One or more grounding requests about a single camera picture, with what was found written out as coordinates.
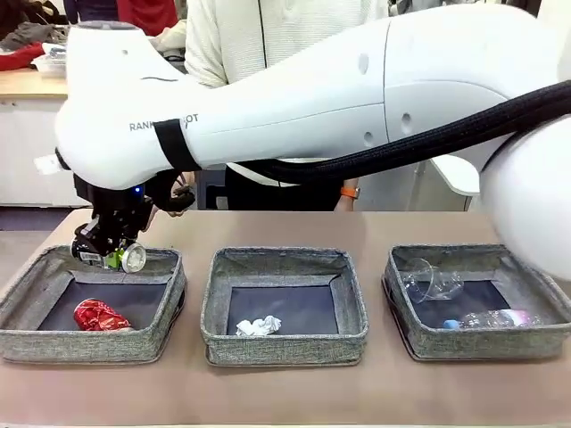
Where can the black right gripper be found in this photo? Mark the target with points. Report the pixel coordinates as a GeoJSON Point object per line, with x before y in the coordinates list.
{"type": "Point", "coordinates": [125, 209]}

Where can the crushed black can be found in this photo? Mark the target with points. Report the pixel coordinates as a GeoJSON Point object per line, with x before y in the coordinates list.
{"type": "Point", "coordinates": [134, 258]}

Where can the crushed red can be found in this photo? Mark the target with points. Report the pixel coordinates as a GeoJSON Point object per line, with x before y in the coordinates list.
{"type": "Point", "coordinates": [102, 316]}

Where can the white paper ball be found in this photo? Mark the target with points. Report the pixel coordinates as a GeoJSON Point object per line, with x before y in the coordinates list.
{"type": "Point", "coordinates": [259, 326]}

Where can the clear plastic cup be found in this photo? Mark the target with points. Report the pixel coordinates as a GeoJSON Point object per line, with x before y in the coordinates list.
{"type": "Point", "coordinates": [439, 285]}

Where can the clear bottle with pink label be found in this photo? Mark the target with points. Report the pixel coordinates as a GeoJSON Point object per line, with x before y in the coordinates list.
{"type": "Point", "coordinates": [495, 319]}

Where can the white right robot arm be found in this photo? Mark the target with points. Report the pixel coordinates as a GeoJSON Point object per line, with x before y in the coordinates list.
{"type": "Point", "coordinates": [312, 89]}

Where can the person's left forearm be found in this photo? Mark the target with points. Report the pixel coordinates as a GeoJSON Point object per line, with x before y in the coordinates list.
{"type": "Point", "coordinates": [351, 182]}

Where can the person's left hand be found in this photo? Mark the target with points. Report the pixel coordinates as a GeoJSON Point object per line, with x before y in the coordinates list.
{"type": "Point", "coordinates": [347, 204]}

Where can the grey fabric basket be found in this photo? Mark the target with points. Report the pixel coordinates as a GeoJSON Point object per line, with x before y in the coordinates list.
{"type": "Point", "coordinates": [482, 345]}
{"type": "Point", "coordinates": [281, 352]}
{"type": "Point", "coordinates": [89, 348]}

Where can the wooden top desk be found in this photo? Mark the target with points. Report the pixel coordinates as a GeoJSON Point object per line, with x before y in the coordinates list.
{"type": "Point", "coordinates": [31, 84]}

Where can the white plastic basket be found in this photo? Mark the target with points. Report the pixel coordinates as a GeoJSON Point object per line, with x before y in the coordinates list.
{"type": "Point", "coordinates": [51, 64]}

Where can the red cloth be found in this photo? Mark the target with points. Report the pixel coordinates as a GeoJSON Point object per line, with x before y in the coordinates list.
{"type": "Point", "coordinates": [15, 58]}

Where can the cream cloth bag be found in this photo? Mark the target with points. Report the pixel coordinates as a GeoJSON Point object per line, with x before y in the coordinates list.
{"type": "Point", "coordinates": [171, 38]}

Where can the grey clothes pile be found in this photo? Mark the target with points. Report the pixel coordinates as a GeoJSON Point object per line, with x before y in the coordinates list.
{"type": "Point", "coordinates": [31, 35]}

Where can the person in red top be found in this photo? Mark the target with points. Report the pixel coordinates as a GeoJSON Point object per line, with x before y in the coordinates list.
{"type": "Point", "coordinates": [143, 13]}

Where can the person in white sweater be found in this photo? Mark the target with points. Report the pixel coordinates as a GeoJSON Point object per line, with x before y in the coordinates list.
{"type": "Point", "coordinates": [232, 44]}

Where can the person in navy top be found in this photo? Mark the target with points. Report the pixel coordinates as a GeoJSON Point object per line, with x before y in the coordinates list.
{"type": "Point", "coordinates": [89, 10]}

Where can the orange wrist watch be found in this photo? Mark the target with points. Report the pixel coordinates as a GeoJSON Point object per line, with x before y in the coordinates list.
{"type": "Point", "coordinates": [350, 191]}

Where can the large white table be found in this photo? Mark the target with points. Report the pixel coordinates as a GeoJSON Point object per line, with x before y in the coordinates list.
{"type": "Point", "coordinates": [459, 176]}

